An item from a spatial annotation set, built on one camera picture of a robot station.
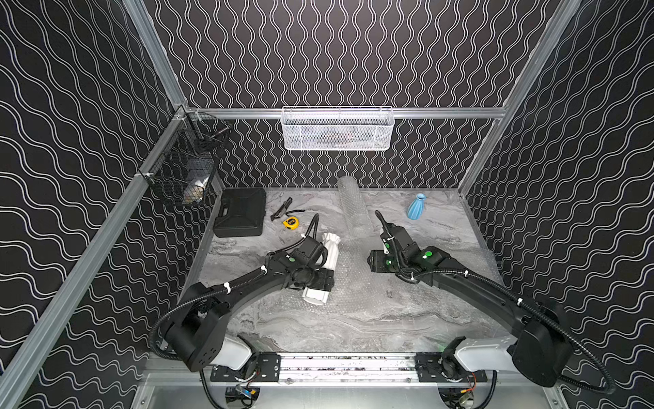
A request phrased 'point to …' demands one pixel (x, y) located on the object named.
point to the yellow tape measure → (291, 222)
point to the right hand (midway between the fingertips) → (376, 258)
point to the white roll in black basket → (198, 171)
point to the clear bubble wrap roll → (358, 216)
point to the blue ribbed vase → (415, 210)
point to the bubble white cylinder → (329, 260)
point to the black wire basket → (184, 172)
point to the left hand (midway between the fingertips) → (325, 278)
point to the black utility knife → (283, 210)
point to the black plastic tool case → (242, 213)
